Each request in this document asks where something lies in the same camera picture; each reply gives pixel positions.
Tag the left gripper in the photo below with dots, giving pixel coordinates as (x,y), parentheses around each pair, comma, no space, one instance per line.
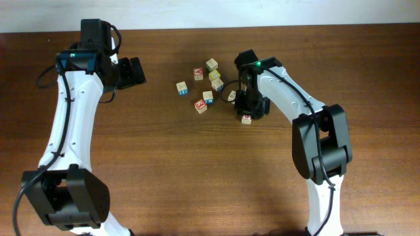
(131,79)

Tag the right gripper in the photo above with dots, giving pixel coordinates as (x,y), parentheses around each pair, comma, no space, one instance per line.
(255,114)

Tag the red six wooden block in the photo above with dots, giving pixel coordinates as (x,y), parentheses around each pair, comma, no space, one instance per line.
(246,119)

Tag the green animal wooden block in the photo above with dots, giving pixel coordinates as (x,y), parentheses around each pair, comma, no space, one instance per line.
(232,97)

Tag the blue side block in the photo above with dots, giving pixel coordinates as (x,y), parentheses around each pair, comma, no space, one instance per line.
(208,97)
(217,84)

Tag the red E wooden block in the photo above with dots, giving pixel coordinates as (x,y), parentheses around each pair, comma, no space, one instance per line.
(200,106)

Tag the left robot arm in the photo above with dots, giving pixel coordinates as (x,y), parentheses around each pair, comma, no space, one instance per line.
(63,189)

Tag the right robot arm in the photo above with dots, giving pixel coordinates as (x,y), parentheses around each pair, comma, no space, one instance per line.
(321,148)

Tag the yellow top wooden block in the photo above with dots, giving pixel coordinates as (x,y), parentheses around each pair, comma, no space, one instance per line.
(214,75)

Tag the blue number left block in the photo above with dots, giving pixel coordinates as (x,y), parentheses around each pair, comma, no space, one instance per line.
(182,88)

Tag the green letter wooden block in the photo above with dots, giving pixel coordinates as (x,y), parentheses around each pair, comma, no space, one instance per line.
(211,64)

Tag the red A wooden block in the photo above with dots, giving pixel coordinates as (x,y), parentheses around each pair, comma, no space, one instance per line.
(198,74)

